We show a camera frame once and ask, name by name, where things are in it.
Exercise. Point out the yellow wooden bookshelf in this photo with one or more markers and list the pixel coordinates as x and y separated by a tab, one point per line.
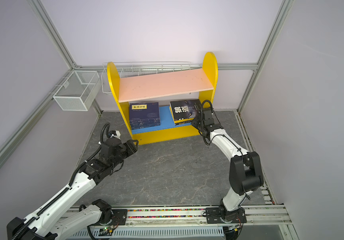
149	87

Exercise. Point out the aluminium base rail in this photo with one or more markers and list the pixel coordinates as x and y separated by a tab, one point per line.
141	222

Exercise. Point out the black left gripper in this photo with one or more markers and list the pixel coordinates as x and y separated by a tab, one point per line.
130	146

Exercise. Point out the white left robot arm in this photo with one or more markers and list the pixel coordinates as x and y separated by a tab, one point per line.
70	189

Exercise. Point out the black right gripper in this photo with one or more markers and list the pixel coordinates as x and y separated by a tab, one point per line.
194	123

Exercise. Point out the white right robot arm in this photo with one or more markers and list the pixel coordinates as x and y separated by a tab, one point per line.
245	171

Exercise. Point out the black wolf cover book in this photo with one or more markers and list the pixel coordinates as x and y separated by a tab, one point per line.
190	103

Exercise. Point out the white mesh basket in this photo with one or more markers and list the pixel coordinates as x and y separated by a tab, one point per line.
78	91

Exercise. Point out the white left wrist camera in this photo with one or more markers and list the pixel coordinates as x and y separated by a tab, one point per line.
114	134

